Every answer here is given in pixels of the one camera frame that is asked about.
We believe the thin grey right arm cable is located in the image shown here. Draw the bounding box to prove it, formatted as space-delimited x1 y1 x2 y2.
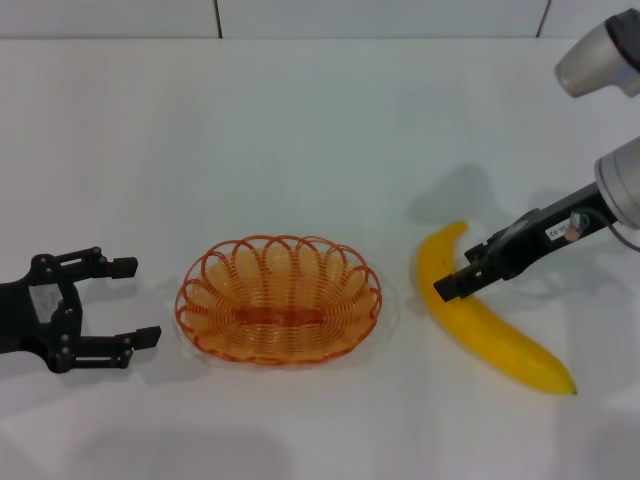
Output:
582 208 640 252

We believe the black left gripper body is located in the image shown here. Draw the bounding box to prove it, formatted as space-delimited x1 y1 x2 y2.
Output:
0 253 85 375

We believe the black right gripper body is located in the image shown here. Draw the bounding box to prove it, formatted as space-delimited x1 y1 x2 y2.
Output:
486 181 610 283

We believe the orange wire basket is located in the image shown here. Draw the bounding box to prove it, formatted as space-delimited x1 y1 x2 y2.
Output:
173 234 384 368

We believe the small silver connector plug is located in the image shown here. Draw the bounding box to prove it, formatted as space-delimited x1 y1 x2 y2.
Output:
568 211 590 242

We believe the yellow banana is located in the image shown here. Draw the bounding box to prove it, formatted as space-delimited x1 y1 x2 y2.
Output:
417 220 578 396

